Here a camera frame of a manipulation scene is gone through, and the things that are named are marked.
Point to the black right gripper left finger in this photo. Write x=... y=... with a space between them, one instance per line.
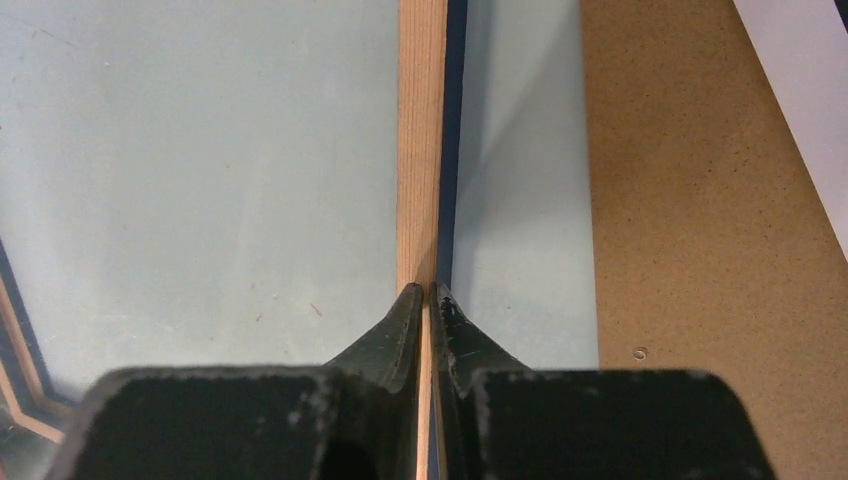
x=354 y=417

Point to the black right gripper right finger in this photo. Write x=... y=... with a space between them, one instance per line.
x=503 y=420

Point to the wooden picture frame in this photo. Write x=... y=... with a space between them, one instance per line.
x=424 y=146

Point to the sunflower photo print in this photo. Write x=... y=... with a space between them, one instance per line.
x=802 y=47

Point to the brown cardboard backing board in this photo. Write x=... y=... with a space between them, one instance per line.
x=712 y=248

